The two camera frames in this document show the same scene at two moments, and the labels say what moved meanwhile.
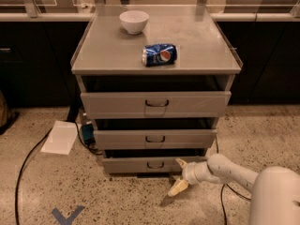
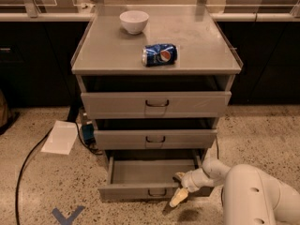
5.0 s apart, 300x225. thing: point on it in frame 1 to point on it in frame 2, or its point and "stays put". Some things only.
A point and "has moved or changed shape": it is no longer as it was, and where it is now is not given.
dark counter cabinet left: x=36 y=62 stays put
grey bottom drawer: x=157 y=160 has moved or changed shape
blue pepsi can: x=159 y=54 stays put
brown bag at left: x=4 y=111 stays put
